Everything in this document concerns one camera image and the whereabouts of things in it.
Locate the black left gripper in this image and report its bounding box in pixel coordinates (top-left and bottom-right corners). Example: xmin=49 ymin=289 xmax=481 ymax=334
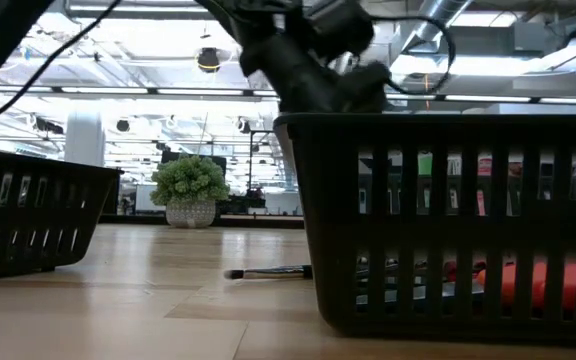
xmin=207 ymin=0 xmax=394 ymax=115

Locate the black slotted plastic basket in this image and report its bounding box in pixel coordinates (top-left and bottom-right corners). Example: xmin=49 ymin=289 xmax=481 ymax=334
xmin=0 ymin=145 xmax=122 ymax=282
xmin=272 ymin=113 xmax=576 ymax=346

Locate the thick black paintbrush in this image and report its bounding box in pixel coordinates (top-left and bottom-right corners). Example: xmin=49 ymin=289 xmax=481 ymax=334
xmin=223 ymin=264 xmax=314 ymax=281

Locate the pink paint bottle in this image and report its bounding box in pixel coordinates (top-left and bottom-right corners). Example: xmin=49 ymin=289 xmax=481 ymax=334
xmin=476 ymin=157 xmax=493 ymax=217

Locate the orange handled paint tool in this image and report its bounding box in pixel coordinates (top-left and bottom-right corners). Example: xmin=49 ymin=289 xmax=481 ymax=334
xmin=475 ymin=261 xmax=576 ymax=319

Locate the green potted plant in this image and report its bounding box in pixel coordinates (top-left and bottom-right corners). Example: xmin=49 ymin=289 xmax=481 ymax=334
xmin=149 ymin=154 xmax=231 ymax=230

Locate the white column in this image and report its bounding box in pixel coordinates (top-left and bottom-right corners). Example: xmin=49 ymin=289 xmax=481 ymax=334
xmin=64 ymin=110 xmax=107 ymax=169

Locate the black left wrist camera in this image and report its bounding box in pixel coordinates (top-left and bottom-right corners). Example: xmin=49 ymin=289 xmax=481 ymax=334
xmin=312 ymin=0 xmax=375 ymax=55

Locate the black camera cable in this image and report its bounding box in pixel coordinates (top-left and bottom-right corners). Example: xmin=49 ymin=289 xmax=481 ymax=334
xmin=367 ymin=13 xmax=458 ymax=97

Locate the black aluminium table frame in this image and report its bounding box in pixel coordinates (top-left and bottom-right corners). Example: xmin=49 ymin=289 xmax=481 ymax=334
xmin=98 ymin=213 xmax=305 ymax=230

